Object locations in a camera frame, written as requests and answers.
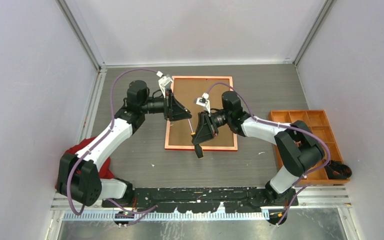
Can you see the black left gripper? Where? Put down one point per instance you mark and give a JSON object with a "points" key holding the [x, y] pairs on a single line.
{"points": [[173, 110]]}

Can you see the black yellow screwdriver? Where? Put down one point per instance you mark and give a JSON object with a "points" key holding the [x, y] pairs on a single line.
{"points": [[197, 148]]}

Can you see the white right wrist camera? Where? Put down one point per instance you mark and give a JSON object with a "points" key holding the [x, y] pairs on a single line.
{"points": [[204, 102]]}

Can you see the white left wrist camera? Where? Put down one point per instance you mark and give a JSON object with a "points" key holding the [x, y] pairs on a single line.
{"points": [[165, 82]]}

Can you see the red picture frame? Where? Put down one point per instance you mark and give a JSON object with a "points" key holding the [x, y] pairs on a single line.
{"points": [[178, 133]]}

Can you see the white slotted cable duct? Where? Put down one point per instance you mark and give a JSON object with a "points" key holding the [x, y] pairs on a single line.
{"points": [[113, 215]]}

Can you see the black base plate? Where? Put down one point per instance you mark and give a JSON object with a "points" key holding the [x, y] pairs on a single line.
{"points": [[198, 200]]}

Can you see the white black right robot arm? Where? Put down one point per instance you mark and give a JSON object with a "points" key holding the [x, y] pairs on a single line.
{"points": [[298, 148]]}

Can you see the red cloth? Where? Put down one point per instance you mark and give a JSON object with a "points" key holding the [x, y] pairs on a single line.
{"points": [[104, 172]]}

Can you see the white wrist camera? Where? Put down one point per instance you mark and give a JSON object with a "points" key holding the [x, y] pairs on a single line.
{"points": [[204, 102], [165, 82]]}

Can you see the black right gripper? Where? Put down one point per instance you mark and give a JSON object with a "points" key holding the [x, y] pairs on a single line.
{"points": [[206, 129]]}

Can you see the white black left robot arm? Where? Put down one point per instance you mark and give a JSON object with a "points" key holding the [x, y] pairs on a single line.
{"points": [[78, 172]]}

